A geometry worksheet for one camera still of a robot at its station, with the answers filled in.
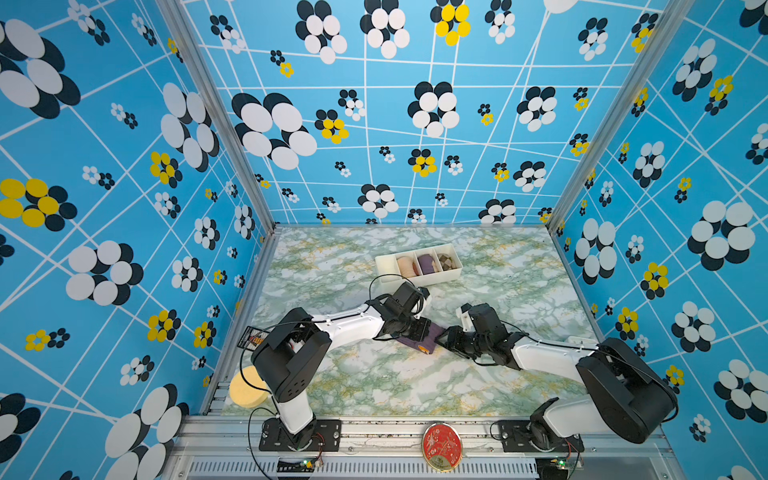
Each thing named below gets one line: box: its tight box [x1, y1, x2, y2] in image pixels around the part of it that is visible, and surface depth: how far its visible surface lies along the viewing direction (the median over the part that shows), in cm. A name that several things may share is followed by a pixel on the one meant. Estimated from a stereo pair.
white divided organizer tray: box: [375, 243, 463, 288], surface depth 104 cm
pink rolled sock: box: [397, 257, 420, 278], surface depth 103 cm
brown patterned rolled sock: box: [437, 253, 457, 271], surface depth 104 cm
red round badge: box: [422, 422, 463, 473], surface depth 71 cm
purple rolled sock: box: [417, 253, 435, 275], surface depth 105 cm
